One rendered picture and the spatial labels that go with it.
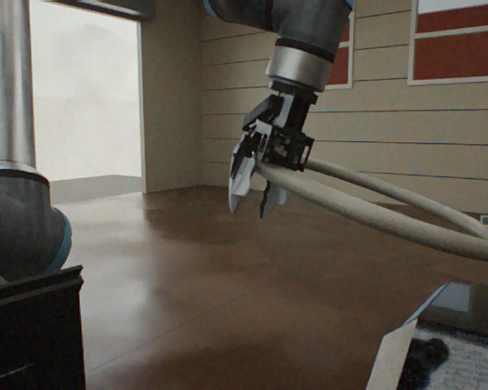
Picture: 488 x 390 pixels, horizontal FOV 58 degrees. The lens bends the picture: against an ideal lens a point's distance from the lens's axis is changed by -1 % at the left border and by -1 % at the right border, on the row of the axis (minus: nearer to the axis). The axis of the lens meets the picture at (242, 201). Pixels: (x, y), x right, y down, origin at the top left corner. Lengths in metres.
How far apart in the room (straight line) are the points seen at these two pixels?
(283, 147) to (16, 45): 0.52
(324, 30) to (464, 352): 0.71
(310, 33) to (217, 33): 8.88
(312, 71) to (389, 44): 7.04
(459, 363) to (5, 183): 0.91
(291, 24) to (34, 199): 0.47
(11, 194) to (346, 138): 7.27
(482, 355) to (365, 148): 6.76
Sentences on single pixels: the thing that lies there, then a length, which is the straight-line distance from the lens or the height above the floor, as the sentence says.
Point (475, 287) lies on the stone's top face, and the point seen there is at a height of 0.82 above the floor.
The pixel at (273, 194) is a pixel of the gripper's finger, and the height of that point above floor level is 1.14.
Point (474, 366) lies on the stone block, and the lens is 1.05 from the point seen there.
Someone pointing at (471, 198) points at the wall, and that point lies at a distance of 7.32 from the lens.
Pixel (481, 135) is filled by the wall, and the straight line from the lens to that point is 7.24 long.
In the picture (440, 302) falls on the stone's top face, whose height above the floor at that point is 0.82.
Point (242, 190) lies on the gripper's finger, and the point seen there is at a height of 1.15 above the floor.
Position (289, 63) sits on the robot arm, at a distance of 0.64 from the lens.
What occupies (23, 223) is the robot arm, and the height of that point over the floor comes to 1.10.
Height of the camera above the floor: 1.25
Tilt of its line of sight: 10 degrees down
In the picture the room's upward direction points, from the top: straight up
